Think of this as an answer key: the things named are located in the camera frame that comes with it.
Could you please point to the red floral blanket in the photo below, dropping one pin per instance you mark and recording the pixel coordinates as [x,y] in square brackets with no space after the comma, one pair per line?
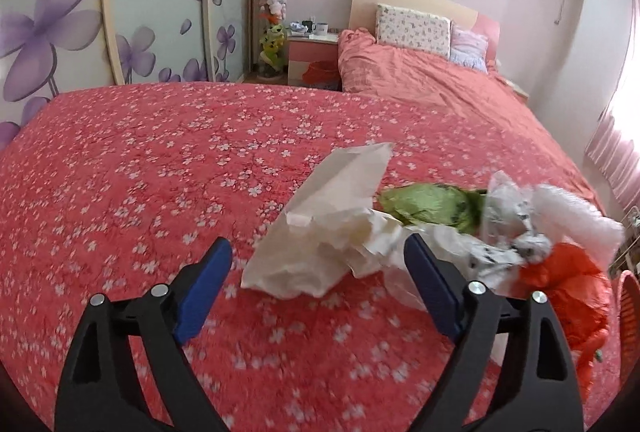
[150,162]

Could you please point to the pink curtain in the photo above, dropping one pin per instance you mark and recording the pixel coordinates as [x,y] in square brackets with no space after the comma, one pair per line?
[615,152]

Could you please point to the white floral pillow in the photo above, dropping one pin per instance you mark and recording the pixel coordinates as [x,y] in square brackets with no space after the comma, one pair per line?
[412,29]

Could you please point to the white bubble wrap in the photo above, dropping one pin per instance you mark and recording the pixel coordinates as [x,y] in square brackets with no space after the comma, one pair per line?
[580,222]

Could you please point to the red plastic basket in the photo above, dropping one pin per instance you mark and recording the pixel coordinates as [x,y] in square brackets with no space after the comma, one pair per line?
[631,312]

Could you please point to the beige paper bag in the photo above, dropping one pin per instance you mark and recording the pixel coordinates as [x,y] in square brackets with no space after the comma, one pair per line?
[320,212]

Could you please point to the pink striped pillow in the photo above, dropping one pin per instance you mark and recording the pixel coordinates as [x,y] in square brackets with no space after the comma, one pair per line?
[467,49]

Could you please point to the white mug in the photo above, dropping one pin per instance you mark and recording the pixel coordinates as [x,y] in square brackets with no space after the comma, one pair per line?
[320,28]

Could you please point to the orange plastic bag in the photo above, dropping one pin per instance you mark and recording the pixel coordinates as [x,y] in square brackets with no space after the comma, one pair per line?
[570,292]

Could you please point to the clear tube of plush toys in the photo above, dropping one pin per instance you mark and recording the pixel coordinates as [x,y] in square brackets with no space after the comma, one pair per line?
[272,2]

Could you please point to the clear black-spotted plastic bag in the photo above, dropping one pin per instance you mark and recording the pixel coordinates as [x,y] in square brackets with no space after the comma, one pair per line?
[505,212]

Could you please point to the pink nightstand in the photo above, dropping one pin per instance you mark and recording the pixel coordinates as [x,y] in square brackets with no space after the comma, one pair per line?
[310,62]

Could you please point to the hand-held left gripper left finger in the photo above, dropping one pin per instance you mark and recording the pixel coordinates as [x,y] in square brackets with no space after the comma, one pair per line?
[205,292]

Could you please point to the beige nightstand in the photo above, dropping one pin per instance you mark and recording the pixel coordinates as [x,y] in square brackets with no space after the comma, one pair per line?
[517,88]

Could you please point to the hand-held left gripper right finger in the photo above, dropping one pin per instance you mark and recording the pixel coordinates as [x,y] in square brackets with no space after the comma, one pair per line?
[432,284]

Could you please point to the salmon duvet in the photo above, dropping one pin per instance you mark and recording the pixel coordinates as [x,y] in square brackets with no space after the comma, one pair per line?
[400,72]

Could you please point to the green plastic bag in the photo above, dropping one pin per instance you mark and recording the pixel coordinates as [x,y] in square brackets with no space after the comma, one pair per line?
[425,204]

